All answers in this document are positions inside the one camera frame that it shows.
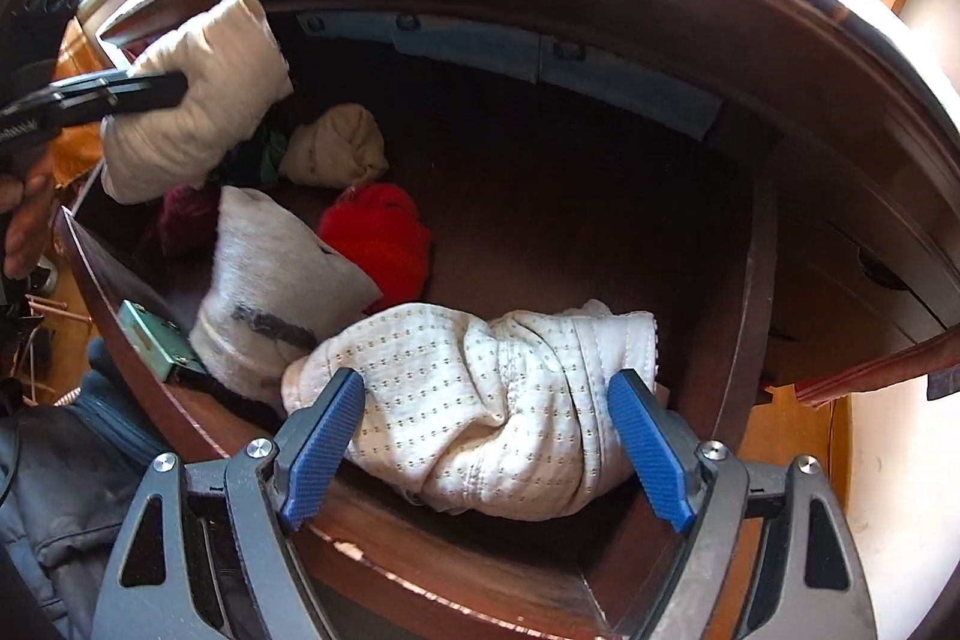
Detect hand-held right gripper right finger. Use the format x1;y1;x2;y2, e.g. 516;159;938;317
607;368;878;640

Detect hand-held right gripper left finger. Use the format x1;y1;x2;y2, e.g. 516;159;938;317
90;368;366;640

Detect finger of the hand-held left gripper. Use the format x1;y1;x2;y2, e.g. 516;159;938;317
37;72;188;128

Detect maroon sock bundle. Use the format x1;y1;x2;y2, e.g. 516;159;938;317
146;184;224;259

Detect green and black socks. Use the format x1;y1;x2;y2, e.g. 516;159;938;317
217;119;290;187

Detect grey-white sock bundle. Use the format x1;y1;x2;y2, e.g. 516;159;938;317
187;186;383;405

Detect red sock bundle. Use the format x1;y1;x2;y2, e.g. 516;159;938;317
317;182;434;305

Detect beige underwear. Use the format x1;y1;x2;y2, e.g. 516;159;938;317
279;104;389;189

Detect dark wooden drawer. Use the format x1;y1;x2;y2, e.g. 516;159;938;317
56;2;781;640

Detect green metal drawer lock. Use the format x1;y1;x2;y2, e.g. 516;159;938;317
116;300;211;384

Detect person's left hand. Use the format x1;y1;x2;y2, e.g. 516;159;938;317
0;151;59;281

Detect blue tissue packet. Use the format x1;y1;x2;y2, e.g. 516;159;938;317
536;36;722;140
390;15;541;84
296;12;398;58

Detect wicker chair with wooden legs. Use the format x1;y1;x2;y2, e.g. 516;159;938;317
22;287;95;405

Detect red wooden panel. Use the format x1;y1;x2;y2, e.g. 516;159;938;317
793;325;960;408

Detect person's grey jacket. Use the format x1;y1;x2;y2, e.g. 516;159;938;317
0;340;197;640

